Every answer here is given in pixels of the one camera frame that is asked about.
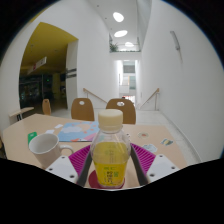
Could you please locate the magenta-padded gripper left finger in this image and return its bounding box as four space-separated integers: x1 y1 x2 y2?
45 143 93 187

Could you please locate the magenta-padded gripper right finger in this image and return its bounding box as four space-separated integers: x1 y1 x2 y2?
129 142 181 186

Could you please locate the yellow-label clear drink bottle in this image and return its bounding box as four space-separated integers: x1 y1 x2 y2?
90 108 132 189

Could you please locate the pale blue table sticker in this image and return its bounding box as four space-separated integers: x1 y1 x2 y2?
142 143 158 154

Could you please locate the flat round red coaster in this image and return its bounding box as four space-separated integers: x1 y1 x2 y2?
88 169 126 190

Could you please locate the round orange table sticker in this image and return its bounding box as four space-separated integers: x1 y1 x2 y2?
137 131 150 139

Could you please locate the green yellow table sticker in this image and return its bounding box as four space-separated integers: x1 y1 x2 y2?
160 138 175 147

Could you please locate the white mug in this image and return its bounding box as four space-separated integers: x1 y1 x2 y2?
28 133 75 169

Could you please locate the wooden chair with oval hole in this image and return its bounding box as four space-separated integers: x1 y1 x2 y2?
105 97 137 125
70 97 96 122

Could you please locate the green flat card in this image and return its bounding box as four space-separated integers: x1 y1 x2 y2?
27 131 38 146

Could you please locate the small wooden chair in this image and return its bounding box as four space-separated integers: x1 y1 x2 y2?
41 98 53 116

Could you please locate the wooden stair handrail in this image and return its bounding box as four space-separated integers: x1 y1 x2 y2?
138 87 160 111
82 87 108 104

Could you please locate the small light wooden table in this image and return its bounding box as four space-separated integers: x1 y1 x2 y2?
8 106 35 122

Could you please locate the dark shop shelf unit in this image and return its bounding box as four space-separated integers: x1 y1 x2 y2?
19 74 66 109

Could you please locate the hanging white red sign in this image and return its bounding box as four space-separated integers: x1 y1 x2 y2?
27 56 48 75

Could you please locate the green balcony plant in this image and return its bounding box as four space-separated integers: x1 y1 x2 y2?
109 42 119 53

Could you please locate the oval ceiling lights group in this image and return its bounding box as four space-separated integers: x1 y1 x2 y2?
112 11 135 48

